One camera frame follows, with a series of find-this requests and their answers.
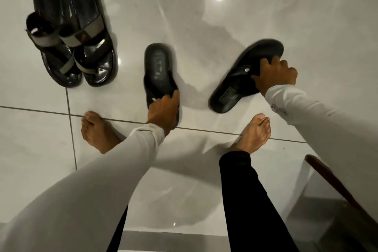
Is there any black sandal with grey straps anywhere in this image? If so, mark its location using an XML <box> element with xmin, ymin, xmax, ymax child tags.
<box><xmin>59</xmin><ymin>0</ymin><xmax>119</xmax><ymax>87</ymax></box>
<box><xmin>25</xmin><ymin>0</ymin><xmax>82</xmax><ymax>88</ymax></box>

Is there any person's left hand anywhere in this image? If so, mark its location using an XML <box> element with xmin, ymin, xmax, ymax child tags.
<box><xmin>146</xmin><ymin>90</ymin><xmax>180</xmax><ymax>137</ymax></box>

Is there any person's left forearm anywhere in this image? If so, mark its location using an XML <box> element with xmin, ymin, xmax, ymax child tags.
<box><xmin>0</xmin><ymin>123</ymin><xmax>165</xmax><ymax>252</ymax></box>

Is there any person's foot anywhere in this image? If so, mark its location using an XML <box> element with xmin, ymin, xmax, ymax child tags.
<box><xmin>81</xmin><ymin>111</ymin><xmax>122</xmax><ymax>155</ymax></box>
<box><xmin>230</xmin><ymin>113</ymin><xmax>271</xmax><ymax>155</ymax></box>

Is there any person's left leg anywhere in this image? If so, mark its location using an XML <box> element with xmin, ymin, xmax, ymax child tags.
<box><xmin>106</xmin><ymin>205</ymin><xmax>129</xmax><ymax>252</ymax></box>

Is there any person's right hand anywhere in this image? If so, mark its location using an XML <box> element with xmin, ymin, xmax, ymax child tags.
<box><xmin>251</xmin><ymin>56</ymin><xmax>298</xmax><ymax>96</ymax></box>

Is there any plain black slip-on sandal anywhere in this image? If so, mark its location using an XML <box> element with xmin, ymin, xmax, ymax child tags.
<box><xmin>144</xmin><ymin>43</ymin><xmax>180</xmax><ymax>128</ymax></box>

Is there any person's right forearm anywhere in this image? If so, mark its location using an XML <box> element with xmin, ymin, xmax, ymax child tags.
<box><xmin>264</xmin><ymin>84</ymin><xmax>378</xmax><ymax>223</ymax></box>

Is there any black sandal with metal buckle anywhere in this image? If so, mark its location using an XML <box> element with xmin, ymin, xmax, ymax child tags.
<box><xmin>208</xmin><ymin>39</ymin><xmax>284</xmax><ymax>114</ymax></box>

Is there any person's left foot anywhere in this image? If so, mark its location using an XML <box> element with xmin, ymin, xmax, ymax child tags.
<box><xmin>81</xmin><ymin>111</ymin><xmax>122</xmax><ymax>155</ymax></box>

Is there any brown wooden furniture rail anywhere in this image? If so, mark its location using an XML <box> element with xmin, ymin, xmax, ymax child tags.
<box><xmin>304</xmin><ymin>154</ymin><xmax>378</xmax><ymax>226</ymax></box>

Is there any person's leg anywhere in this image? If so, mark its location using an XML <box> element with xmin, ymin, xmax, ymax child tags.
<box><xmin>219</xmin><ymin>151</ymin><xmax>300</xmax><ymax>252</ymax></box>
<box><xmin>106</xmin><ymin>205</ymin><xmax>129</xmax><ymax>252</ymax></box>

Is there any person's right leg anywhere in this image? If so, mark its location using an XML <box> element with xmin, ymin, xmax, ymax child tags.
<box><xmin>219</xmin><ymin>151</ymin><xmax>300</xmax><ymax>252</ymax></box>

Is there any person's right foot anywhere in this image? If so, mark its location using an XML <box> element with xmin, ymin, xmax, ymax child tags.
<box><xmin>230</xmin><ymin>113</ymin><xmax>271</xmax><ymax>155</ymax></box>

